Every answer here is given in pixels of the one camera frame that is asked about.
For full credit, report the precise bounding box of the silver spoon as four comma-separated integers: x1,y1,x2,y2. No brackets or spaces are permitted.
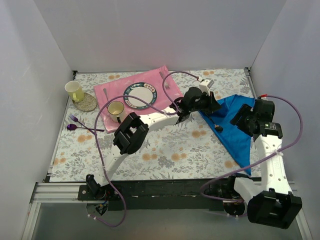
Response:
103,88,109,102

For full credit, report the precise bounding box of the purple plastic spoon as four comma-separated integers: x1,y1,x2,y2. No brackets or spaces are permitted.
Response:
66,124,94,131

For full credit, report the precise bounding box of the gold spoon teal handle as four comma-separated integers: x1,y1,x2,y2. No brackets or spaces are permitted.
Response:
208,116,224,133

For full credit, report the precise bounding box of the silver fork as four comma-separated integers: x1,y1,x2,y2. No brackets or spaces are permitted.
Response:
159,71,170,89

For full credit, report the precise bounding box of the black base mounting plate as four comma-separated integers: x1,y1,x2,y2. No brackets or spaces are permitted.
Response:
77,176,251,211

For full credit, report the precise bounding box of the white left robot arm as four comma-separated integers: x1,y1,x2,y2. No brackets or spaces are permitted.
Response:
85,86,222,200

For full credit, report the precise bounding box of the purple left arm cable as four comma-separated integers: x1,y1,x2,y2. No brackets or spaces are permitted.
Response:
86,70,201,228

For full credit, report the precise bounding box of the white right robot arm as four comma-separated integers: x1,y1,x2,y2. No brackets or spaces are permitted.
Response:
226,98,303,229

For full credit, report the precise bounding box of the pink satin placemat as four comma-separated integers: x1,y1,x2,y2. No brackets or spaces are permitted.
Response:
93,65,185,133

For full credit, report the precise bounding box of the round speckled coaster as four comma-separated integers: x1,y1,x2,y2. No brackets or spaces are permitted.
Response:
73,92,97,112

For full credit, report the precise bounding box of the blue cloth napkin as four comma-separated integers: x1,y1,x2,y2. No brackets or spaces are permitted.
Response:
199,94,255,168

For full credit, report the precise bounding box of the aluminium front frame rail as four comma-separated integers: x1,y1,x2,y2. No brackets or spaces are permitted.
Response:
29,181,306,206

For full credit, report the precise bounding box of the white plate green rim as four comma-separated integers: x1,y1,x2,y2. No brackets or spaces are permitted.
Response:
123,82,158,110

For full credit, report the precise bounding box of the yellow mug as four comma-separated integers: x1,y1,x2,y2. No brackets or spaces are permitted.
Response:
64,80,85,103

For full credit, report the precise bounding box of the purple plastic fork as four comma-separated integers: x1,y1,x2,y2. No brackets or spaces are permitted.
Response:
68,114,96,135

